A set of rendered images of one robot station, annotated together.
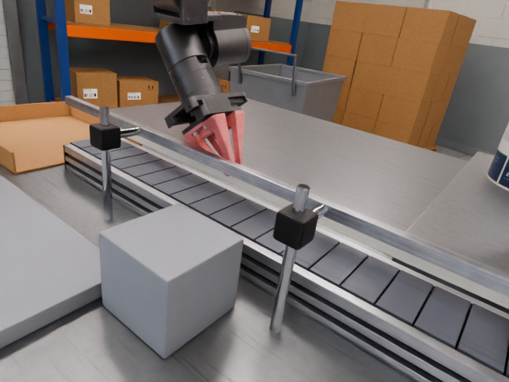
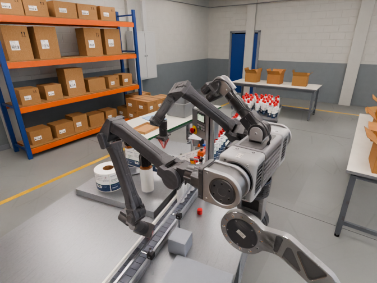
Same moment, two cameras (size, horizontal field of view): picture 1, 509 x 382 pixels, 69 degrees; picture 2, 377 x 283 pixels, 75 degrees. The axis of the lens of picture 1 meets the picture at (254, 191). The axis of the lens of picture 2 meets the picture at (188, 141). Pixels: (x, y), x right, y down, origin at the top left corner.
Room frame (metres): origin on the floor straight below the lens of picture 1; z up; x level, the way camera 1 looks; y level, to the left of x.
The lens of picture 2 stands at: (0.44, 1.08, 1.88)
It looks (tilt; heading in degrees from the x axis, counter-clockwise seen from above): 23 degrees down; 260
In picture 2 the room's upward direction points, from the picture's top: 1 degrees counter-clockwise
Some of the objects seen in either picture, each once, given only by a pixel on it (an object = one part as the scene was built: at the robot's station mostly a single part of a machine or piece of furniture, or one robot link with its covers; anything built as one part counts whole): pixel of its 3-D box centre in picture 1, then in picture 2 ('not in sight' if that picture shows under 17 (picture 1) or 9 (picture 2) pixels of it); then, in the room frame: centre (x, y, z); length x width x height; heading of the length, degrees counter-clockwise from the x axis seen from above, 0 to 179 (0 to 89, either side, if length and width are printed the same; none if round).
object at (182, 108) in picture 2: not in sight; (184, 105); (-0.19, -2.69, 0.91); 0.60 x 0.40 x 0.22; 48
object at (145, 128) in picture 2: not in sight; (146, 127); (0.45, -2.02, 0.82); 0.34 x 0.24 x 0.04; 50
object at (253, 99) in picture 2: not in sight; (260, 103); (-1.30, -2.34, 0.98); 0.57 x 0.46 x 0.21; 146
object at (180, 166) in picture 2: not in sight; (180, 175); (0.33, 0.31, 1.43); 0.10 x 0.05 x 0.09; 134
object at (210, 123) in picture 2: not in sight; (209, 158); (0.05, -0.32, 1.16); 0.04 x 0.04 x 0.67; 56
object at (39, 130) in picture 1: (48, 129); not in sight; (0.76, 0.46, 0.85); 0.30 x 0.26 x 0.04; 56
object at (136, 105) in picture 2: not in sight; (145, 109); (0.44, -4.90, 0.32); 1.20 x 0.83 x 0.64; 133
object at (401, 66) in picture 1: (386, 83); not in sight; (4.10, -1.21, 0.70); 1.20 x 0.83 x 1.39; 50
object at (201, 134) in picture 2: not in sight; (205, 122); (0.06, -0.41, 1.38); 0.17 x 0.10 x 0.19; 111
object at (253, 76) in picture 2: not in sight; (252, 74); (-2.60, -5.51, 0.97); 0.47 x 0.41 x 0.37; 40
